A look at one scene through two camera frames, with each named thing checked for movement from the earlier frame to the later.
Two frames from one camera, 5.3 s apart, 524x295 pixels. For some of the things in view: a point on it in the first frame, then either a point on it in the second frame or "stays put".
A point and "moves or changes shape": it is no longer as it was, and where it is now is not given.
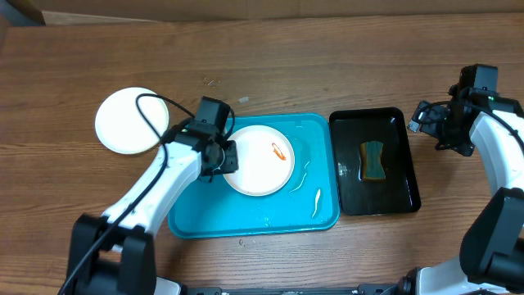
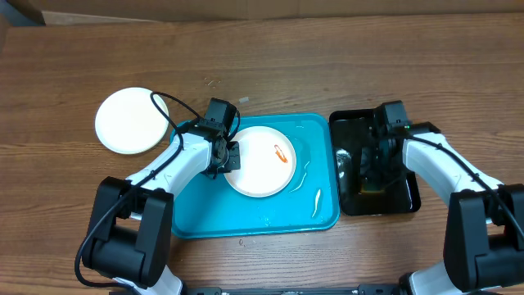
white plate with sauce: (121, 127) stays put
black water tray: (374, 166) stays put
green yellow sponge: (372, 168) moves or changes shape
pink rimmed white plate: (266, 161) stays put
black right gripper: (426, 119) → (369, 165)
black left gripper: (232, 164) stays put
